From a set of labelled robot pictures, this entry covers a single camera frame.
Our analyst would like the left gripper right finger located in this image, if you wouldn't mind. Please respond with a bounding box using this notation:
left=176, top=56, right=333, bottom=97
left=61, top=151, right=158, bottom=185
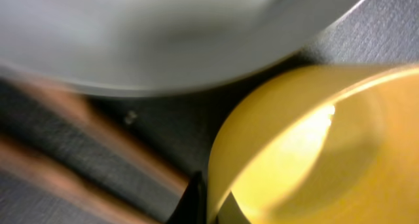
left=217, top=193, right=250, bottom=224

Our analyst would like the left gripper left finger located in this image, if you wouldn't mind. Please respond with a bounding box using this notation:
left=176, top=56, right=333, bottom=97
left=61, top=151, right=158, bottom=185
left=166, top=172, right=207, bottom=224

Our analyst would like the yellow bowl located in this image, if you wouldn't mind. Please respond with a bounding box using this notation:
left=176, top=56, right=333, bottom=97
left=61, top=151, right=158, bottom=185
left=207, top=64, right=418, bottom=223

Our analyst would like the right wooden chopstick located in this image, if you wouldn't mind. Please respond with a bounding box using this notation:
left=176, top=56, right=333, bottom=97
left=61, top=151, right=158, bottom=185
left=6, top=70, right=189, bottom=196

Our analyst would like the wooden chopstick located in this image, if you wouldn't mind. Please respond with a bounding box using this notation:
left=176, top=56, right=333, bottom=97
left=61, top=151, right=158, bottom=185
left=6, top=70, right=189, bottom=196
left=1, top=136, right=159, bottom=224

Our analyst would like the grey round plate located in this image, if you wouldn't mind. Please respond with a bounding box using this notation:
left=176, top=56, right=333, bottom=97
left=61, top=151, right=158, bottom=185
left=1, top=0, right=364, bottom=97

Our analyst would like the left wooden chopstick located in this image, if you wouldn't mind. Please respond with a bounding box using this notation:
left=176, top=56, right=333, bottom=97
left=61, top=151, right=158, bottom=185
left=1, top=136, right=159, bottom=224

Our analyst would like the round black tray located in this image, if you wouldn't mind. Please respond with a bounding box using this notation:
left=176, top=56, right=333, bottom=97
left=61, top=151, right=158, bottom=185
left=1, top=0, right=418, bottom=221

